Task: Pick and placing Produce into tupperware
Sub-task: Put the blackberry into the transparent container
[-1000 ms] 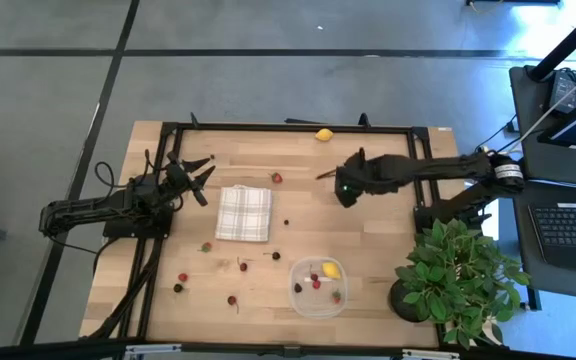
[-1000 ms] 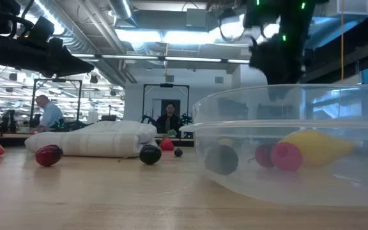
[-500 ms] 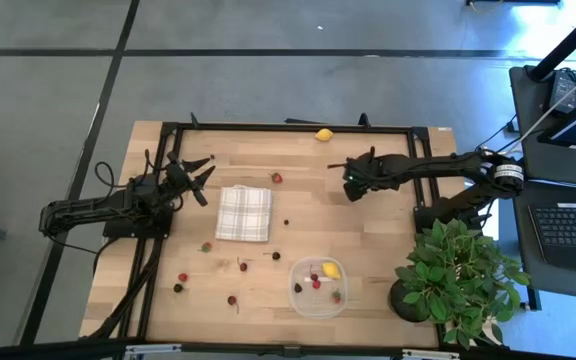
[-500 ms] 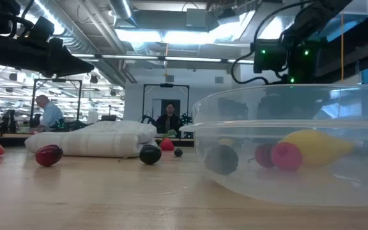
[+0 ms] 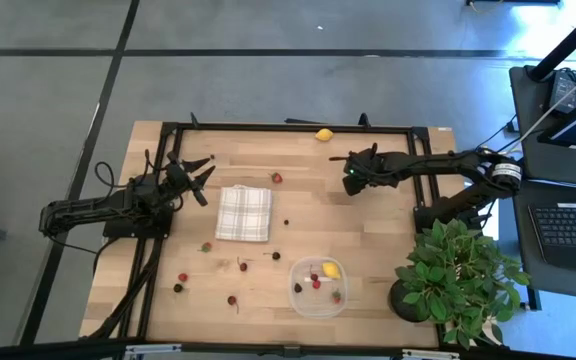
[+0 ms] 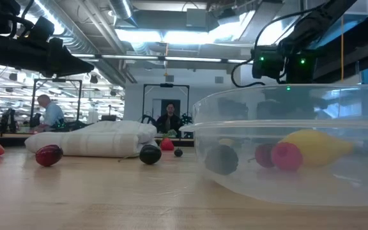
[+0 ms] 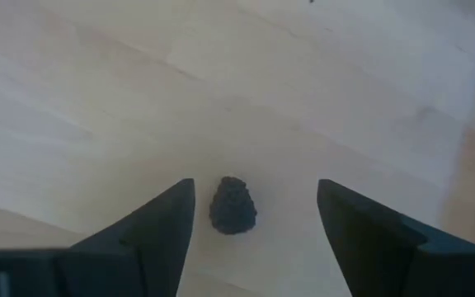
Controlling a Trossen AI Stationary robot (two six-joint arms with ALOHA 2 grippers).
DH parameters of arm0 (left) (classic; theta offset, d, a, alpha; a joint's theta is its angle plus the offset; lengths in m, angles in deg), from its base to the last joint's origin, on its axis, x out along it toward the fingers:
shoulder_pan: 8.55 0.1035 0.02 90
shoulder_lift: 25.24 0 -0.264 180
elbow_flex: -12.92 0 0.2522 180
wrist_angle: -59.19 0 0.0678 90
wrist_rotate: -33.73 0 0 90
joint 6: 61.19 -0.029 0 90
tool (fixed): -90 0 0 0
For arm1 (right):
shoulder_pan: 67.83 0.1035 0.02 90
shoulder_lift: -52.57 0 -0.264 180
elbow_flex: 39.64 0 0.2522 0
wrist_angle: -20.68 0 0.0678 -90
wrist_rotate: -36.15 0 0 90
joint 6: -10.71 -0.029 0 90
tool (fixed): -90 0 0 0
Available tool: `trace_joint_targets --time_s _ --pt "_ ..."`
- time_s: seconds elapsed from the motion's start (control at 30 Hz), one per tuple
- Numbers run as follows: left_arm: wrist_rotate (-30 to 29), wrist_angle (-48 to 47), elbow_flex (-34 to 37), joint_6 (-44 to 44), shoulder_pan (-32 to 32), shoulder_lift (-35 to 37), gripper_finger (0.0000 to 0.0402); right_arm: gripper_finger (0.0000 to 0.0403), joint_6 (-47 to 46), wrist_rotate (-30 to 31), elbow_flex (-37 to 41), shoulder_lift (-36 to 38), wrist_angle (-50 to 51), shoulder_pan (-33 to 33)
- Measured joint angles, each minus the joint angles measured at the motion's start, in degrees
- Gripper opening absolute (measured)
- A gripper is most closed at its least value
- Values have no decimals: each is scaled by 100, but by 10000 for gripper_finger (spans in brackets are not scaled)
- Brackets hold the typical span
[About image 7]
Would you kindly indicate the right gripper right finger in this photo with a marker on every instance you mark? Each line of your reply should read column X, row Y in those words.
column 386, row 255

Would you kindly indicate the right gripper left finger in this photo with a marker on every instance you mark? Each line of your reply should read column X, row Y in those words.
column 138, row 255

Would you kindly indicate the blackberry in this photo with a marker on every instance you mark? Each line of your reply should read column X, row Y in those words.
column 232, row 206

